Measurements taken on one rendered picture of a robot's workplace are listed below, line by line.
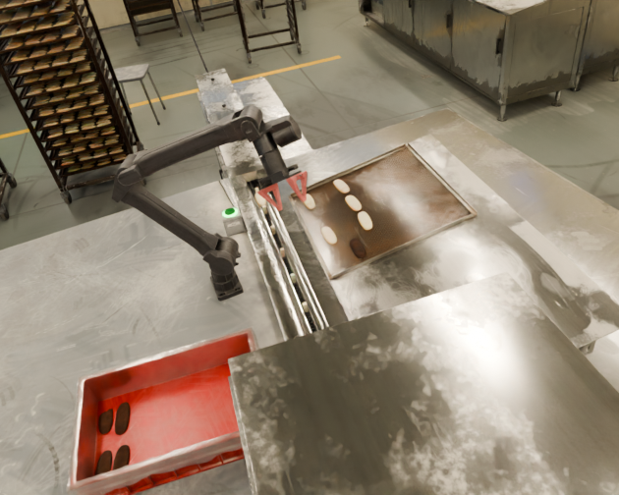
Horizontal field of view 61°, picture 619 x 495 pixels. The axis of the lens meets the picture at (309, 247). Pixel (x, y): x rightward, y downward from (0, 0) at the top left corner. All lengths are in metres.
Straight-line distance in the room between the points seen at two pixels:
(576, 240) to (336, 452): 1.31
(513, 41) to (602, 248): 2.49
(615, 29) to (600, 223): 3.06
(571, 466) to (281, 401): 0.40
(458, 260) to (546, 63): 2.98
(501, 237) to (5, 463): 1.46
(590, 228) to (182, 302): 1.36
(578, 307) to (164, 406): 1.08
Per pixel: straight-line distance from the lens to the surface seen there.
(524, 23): 4.15
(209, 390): 1.49
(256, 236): 1.87
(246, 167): 2.18
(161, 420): 1.48
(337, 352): 0.87
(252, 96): 3.10
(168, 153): 1.48
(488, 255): 1.57
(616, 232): 1.97
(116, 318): 1.81
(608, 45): 4.92
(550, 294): 1.47
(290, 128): 1.37
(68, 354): 1.79
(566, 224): 1.96
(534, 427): 0.81
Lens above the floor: 1.97
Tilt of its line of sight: 39 degrees down
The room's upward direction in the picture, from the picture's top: 9 degrees counter-clockwise
